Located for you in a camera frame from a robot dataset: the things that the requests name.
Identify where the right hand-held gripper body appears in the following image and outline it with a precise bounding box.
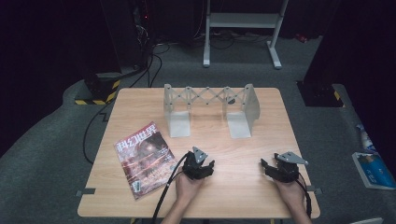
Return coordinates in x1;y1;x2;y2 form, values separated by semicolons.
270;150;309;184

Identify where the person's left hand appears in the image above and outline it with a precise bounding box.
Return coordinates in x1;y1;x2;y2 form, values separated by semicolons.
175;167;204;207

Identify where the white blue plastic packet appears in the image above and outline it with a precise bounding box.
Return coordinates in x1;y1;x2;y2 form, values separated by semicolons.
355;123;377;154

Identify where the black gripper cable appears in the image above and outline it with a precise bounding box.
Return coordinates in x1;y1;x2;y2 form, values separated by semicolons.
150;151;190;224
295;172;313;218

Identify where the grey expandable metal book rack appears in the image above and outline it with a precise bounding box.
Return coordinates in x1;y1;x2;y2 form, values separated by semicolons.
163;83;261;139

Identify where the black yellow striped stand base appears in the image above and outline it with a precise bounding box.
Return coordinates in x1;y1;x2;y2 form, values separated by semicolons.
74;72;122;106

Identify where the red science fiction magazine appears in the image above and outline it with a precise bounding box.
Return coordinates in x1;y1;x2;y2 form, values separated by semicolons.
113;121;177;201

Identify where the dark equipment rack with wires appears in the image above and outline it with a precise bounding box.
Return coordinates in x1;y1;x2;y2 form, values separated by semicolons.
132;0;158;71

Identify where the grey tape strip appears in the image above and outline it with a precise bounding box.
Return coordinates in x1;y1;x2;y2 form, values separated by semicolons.
305;185;324;196
76;188;97;198

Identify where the short black floor cable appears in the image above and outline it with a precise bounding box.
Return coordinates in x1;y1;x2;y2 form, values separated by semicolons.
148;43;172;89

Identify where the bundle of black cables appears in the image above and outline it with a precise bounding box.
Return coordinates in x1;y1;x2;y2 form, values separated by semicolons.
209;29;274;51

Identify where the long black floor cable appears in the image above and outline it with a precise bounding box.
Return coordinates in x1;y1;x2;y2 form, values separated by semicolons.
81;46;154;165

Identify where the person's right hand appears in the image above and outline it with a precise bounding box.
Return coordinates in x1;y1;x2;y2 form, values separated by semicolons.
273;177;306;210

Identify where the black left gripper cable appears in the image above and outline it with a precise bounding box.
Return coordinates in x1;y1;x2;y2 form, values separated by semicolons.
150;151;190;224

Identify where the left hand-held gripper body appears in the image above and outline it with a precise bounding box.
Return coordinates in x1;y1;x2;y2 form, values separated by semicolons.
181;146;210;181

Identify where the blue white book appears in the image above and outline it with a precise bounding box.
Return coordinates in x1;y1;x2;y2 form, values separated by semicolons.
351;151;396;191

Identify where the white metal stand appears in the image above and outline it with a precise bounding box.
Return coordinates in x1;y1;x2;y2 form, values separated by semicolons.
203;0;290;70

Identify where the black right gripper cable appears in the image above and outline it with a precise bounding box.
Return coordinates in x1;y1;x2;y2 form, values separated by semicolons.
295;172;313;218

